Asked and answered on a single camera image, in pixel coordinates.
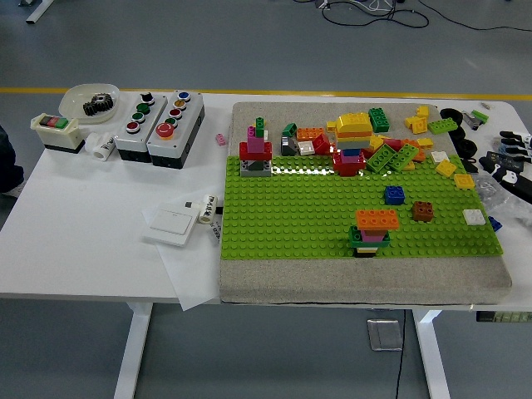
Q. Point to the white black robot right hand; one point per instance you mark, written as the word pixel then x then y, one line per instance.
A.
pixel 519 183

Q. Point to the brown toy brick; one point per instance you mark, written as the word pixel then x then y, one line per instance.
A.
pixel 423 210

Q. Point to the small blue toy brick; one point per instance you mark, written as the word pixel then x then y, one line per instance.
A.
pixel 494 223

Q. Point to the yellow flat square brick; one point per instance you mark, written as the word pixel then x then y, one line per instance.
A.
pixel 464 180

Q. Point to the white flat square brick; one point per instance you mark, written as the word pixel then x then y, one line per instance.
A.
pixel 474 217

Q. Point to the small lime green brick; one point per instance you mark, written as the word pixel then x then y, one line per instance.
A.
pixel 480 115

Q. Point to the lime green toy brick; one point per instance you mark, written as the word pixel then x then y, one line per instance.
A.
pixel 442 125

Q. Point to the lime green long brick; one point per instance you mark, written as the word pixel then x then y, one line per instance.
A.
pixel 380 160
pixel 405 156

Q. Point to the blue square toy brick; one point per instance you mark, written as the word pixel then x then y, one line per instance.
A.
pixel 395 195

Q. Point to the orange long toy brick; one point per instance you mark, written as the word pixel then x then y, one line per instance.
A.
pixel 376 219
pixel 309 134

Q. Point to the dark green toy brick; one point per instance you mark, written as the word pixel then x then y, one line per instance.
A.
pixel 379 119

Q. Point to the white thin toy brick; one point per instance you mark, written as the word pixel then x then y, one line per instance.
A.
pixel 365 248

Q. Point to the magenta toy brick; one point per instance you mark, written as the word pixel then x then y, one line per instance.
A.
pixel 351 160

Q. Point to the black toy brick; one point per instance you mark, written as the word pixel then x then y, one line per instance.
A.
pixel 365 254

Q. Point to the grey long toy brick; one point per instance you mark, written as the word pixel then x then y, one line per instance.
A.
pixel 353 144

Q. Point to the red large toy brick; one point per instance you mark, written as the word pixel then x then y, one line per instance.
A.
pixel 349 169

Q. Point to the orange curved toy brick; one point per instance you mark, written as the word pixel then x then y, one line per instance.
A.
pixel 353 134

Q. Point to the green wide toy brick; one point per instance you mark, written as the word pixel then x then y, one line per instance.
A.
pixel 354 240

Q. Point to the yellow domed toy brick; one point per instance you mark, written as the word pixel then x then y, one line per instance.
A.
pixel 353 122

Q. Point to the white printed tile brick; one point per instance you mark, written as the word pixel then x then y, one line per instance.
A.
pixel 306 148

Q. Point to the green studded baseplate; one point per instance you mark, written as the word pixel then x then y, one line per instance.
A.
pixel 291 216

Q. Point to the grey sloped brick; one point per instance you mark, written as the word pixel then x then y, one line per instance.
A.
pixel 287 147

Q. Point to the dark green sloped brick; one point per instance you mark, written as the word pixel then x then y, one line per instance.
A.
pixel 289 129

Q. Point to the small green toy brick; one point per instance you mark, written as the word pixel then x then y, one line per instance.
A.
pixel 260 129

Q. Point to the tall pink toy brick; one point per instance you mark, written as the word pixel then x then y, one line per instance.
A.
pixel 251 140

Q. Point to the grey base toy brick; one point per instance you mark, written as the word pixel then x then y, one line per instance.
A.
pixel 245 171

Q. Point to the red wide toy brick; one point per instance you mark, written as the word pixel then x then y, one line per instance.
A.
pixel 245 151

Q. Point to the small pink toy brick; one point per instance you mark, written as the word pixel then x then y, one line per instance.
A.
pixel 220 140

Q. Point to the clear plastic bag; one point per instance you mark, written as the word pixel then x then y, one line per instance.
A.
pixel 490 195

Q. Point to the black flat part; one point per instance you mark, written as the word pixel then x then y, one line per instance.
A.
pixel 469 165

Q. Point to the black rubber tire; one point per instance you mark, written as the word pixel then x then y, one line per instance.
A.
pixel 444 113
pixel 467 148
pixel 459 134

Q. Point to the table height control panel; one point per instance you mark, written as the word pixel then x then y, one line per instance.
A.
pixel 503 317

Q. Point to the white table leg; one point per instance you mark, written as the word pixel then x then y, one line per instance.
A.
pixel 432 361
pixel 133 353

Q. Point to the metal floor plate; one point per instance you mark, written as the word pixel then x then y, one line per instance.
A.
pixel 384 334

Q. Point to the grey-brown mat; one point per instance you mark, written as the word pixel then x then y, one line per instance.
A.
pixel 291 282

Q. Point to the labelled white pipe fitting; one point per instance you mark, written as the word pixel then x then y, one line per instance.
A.
pixel 208 210

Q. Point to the white paper sheet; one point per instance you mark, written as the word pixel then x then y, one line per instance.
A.
pixel 191 278

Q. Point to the emergency stop control box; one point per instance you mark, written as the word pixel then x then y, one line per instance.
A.
pixel 174 149

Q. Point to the three-button control box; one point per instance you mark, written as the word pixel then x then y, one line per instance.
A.
pixel 133 143

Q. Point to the white pipe tee fitting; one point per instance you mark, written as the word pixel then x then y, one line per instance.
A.
pixel 99 147

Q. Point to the black metal gear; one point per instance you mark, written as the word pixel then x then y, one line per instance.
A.
pixel 97 106

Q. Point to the white plastic bowl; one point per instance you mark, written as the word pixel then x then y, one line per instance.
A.
pixel 72 99

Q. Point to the white desk foot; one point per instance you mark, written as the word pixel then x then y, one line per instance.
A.
pixel 39 11

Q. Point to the white wall switch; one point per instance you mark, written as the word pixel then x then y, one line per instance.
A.
pixel 170 222

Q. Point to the beige switch box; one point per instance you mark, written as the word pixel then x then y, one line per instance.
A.
pixel 58 135

